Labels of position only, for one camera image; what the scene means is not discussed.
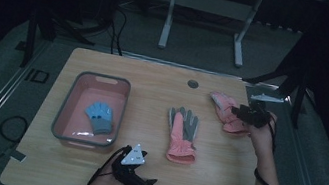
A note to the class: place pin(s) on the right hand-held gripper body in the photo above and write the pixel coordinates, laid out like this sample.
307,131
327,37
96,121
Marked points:
256,116

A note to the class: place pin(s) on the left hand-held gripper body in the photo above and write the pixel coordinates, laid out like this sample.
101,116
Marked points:
131,168

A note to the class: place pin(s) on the pink padded glove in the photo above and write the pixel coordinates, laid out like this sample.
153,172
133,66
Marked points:
225,111

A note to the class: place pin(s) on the pink glove with grey palm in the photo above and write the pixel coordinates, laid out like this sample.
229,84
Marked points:
181,142

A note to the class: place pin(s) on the blue knit glove with dots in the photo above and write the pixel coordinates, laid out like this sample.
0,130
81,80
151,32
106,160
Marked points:
99,118

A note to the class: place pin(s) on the pink basin with grey rim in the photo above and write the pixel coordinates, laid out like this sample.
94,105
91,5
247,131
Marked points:
79,125

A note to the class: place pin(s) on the person's right hand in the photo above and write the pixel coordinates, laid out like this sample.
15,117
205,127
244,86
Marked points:
261,137

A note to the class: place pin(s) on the person's left hand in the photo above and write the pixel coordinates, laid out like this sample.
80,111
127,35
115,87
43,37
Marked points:
110,181

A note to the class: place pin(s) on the black tripod stand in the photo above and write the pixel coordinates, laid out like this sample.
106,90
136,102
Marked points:
30,39
299,91

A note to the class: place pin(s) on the grey tape piece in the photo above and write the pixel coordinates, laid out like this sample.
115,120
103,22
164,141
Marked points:
18,156

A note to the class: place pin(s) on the white metal desk frame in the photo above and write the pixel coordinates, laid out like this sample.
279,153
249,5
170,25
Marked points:
212,4

